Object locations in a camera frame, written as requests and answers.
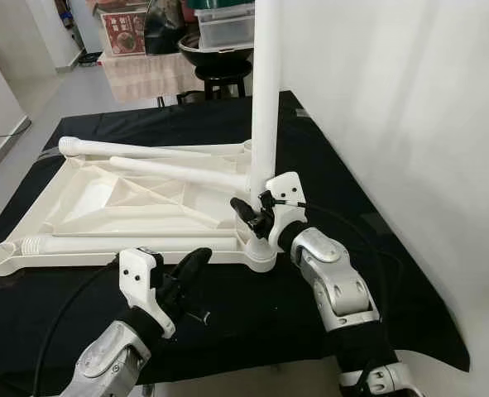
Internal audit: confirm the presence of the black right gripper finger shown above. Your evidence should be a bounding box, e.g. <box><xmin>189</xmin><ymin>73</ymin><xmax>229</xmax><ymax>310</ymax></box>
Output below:
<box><xmin>230</xmin><ymin>197</ymin><xmax>261</xmax><ymax>229</ymax></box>

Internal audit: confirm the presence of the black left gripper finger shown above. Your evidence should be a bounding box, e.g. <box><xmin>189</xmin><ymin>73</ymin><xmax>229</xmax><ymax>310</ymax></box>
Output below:
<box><xmin>168</xmin><ymin>246</ymin><xmax>214</xmax><ymax>303</ymax></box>

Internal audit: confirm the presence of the black tablecloth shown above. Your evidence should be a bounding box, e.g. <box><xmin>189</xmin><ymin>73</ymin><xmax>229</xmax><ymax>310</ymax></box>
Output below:
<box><xmin>0</xmin><ymin>89</ymin><xmax>470</xmax><ymax>390</ymax></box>

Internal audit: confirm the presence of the beige cloth-covered table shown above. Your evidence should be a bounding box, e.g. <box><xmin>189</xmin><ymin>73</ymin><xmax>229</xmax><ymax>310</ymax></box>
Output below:
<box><xmin>102</xmin><ymin>51</ymin><xmax>204</xmax><ymax>104</ymax></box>

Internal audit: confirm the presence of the clear plastic storage box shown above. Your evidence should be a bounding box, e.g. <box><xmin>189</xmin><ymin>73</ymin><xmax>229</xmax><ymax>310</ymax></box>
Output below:
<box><xmin>196</xmin><ymin>4</ymin><xmax>257</xmax><ymax>49</ymax></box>

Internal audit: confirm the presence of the black bag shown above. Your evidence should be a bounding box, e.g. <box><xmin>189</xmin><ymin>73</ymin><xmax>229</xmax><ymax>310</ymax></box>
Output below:
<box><xmin>143</xmin><ymin>0</ymin><xmax>191</xmax><ymax>55</ymax></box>

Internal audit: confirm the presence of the red printed carton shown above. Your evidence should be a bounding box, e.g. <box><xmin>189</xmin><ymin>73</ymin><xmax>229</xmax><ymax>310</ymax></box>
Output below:
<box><xmin>99</xmin><ymin>7</ymin><xmax>148</xmax><ymax>57</ymax></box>

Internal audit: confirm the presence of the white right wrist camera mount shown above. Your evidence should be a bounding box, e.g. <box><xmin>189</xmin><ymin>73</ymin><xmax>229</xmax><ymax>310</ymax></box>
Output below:
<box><xmin>259</xmin><ymin>171</ymin><xmax>309</xmax><ymax>249</ymax></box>

